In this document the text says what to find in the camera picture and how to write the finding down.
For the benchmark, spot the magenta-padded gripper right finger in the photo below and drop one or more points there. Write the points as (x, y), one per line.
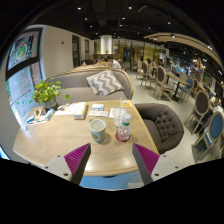
(148, 159)

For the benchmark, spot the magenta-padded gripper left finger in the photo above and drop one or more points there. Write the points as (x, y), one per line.
(76, 159)

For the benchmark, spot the clear plastic water bottle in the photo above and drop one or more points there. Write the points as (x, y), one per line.
(124, 130)

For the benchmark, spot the pale green mug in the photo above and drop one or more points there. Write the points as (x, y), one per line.
(97, 131)

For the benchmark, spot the grey tufted armchair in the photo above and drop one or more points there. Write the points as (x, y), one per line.
(163, 126)

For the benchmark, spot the flat round red coaster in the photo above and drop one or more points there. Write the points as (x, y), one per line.
(117, 137)

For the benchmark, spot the beige tissue box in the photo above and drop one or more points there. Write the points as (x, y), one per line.
(79, 110)

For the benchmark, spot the white printed leaflet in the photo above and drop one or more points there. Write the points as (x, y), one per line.
(98, 114)

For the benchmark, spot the blue white tissue pack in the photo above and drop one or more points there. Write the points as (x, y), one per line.
(97, 107)

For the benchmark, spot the white paper napkin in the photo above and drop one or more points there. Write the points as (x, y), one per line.
(111, 113)

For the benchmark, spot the yellow table card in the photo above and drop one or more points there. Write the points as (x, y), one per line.
(126, 104)

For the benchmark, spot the green potted plant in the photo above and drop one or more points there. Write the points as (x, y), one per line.
(46, 92)

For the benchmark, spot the group of dining chairs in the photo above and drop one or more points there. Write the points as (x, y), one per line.
(201, 106)

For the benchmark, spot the grey upholstered sofa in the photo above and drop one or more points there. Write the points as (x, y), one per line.
(73, 83)

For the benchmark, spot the grey chevron cushion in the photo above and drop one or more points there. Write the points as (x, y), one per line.
(105, 82)

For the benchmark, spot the person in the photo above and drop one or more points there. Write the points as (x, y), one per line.
(218, 108)
(114, 63)

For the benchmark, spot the group of ceiling lights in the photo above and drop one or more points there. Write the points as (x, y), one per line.
(129, 7)

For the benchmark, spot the wooden pedestal table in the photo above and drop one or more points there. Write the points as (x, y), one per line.
(178, 81)

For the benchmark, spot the framed wall poster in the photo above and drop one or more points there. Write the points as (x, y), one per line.
(22, 50)

